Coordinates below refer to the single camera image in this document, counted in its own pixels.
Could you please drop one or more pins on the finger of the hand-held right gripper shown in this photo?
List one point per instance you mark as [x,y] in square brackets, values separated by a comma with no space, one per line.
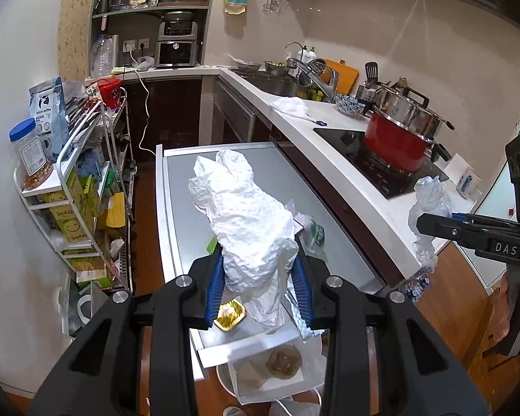
[489,221]
[446,227]

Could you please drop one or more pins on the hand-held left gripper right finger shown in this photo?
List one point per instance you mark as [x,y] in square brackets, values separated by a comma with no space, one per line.
[302,288]

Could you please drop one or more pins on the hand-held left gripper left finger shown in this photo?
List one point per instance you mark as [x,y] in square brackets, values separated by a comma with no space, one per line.
[214,286]

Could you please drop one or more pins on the green print plastic packet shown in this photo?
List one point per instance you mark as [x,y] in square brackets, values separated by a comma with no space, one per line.
[316,234]

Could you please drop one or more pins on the white plastic bag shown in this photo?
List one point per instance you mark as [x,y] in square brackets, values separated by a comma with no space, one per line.
[247,225]

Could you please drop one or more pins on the white trash bin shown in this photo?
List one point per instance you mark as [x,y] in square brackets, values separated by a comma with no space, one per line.
[242,394]

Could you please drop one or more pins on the clear crumpled plastic bag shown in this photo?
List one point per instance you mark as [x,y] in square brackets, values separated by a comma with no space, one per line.
[429,208]

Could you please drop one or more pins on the yellow foil tray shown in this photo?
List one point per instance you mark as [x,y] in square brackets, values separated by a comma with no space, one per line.
[229,318]

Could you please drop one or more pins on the red cooking pot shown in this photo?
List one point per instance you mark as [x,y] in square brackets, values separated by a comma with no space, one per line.
[394,147]

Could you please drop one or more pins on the white paper piece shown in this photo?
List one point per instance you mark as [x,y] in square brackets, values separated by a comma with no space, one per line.
[251,375]

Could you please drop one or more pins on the white kitchen counter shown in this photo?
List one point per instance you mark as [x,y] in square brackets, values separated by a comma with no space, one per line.
[342,173]

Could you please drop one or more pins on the yellow bag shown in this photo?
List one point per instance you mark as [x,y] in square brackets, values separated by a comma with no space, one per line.
[116,210]

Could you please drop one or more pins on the black induction cooktop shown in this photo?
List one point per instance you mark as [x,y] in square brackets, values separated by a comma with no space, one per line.
[346,143]

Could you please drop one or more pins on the white paper shopping bag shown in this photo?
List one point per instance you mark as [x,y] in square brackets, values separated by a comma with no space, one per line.
[84,307]

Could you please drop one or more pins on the blue patterned bowl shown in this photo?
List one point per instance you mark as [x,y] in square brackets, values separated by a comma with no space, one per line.
[351,106]

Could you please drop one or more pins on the yellow snack box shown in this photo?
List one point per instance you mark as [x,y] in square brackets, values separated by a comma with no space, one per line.
[71,225]

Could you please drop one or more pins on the steel utensil holder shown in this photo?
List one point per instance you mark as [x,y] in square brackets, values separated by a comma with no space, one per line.
[366,92]

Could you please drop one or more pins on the green snack box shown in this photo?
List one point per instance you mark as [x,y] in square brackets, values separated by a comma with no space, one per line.
[80,190]

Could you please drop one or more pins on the blue clip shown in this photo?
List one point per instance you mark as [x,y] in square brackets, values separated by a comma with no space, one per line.
[318,122]

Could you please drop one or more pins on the black spatula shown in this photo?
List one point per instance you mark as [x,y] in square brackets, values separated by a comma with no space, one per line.
[371,70]

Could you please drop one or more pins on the orange cutting board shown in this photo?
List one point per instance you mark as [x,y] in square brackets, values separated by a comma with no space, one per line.
[346,76]

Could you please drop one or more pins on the white dish cloth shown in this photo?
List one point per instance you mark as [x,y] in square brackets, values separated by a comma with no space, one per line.
[291,106]

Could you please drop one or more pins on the steel kitchen faucet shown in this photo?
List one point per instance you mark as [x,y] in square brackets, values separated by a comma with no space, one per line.
[318,80]

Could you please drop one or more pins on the steel sink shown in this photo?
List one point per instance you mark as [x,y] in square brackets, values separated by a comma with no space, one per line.
[273,86]

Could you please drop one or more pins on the red basket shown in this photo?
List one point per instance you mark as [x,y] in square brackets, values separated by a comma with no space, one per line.
[109,93]

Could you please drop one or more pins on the steel mixing bowl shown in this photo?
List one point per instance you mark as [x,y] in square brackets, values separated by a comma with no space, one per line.
[248,67]

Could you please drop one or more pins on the steel bowl with greens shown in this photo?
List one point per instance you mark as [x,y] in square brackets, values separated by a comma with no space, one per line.
[276,68]

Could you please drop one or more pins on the blue lid plastic jar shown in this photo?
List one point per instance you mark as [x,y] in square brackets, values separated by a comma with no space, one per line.
[30,151]

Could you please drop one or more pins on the grey air fryer oven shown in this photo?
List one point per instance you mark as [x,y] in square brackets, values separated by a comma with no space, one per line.
[175,54]

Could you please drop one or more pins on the blue coffee bag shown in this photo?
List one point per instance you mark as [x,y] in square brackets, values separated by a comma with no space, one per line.
[50,112]

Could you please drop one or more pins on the large clear water bottle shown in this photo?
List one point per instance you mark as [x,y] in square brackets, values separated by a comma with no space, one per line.
[102,56]

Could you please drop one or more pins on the wall sockets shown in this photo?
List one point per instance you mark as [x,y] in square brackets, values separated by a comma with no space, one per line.
[135,45]

